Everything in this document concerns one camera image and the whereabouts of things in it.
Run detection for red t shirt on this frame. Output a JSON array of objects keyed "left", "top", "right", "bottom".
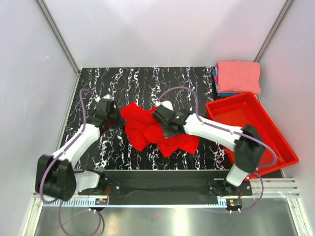
[{"left": 121, "top": 102, "right": 199, "bottom": 158}]

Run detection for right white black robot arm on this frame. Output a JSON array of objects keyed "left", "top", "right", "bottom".
[{"left": 152, "top": 101, "right": 265, "bottom": 187}]

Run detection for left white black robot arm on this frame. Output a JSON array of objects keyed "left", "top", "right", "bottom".
[{"left": 35, "top": 95, "right": 126, "bottom": 201}]

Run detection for black marble pattern mat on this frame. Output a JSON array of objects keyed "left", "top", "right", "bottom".
[{"left": 76, "top": 67, "right": 231, "bottom": 170}]

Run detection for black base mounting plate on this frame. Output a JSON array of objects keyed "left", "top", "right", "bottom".
[{"left": 79, "top": 170, "right": 252, "bottom": 197}]

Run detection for red plastic bin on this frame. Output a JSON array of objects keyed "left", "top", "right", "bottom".
[{"left": 205, "top": 92, "right": 299, "bottom": 176}]

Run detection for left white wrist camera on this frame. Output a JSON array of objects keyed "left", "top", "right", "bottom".
[{"left": 94, "top": 94, "right": 113, "bottom": 102}]

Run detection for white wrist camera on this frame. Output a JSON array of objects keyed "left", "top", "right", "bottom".
[
  {"left": 155, "top": 100, "right": 173, "bottom": 111},
  {"left": 94, "top": 94, "right": 113, "bottom": 102}
]

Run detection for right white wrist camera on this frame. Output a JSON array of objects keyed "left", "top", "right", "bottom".
[{"left": 155, "top": 100, "right": 173, "bottom": 111}]

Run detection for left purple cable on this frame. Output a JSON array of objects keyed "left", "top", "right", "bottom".
[{"left": 39, "top": 88, "right": 105, "bottom": 236}]

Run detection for grey slotted cable duct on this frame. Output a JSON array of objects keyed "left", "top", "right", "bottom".
[{"left": 44, "top": 197, "right": 243, "bottom": 207}]

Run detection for left aluminium frame post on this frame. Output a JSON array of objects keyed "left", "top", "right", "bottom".
[{"left": 35, "top": 0, "right": 81, "bottom": 76}]

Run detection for aluminium frame post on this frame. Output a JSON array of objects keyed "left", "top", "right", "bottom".
[
  {"left": 35, "top": 0, "right": 81, "bottom": 76},
  {"left": 254, "top": 0, "right": 295, "bottom": 62}
]

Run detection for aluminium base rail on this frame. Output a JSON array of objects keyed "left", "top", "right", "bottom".
[{"left": 31, "top": 178, "right": 301, "bottom": 199}]

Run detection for right aluminium frame post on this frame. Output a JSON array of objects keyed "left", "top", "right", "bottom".
[{"left": 254, "top": 0, "right": 295, "bottom": 62}]

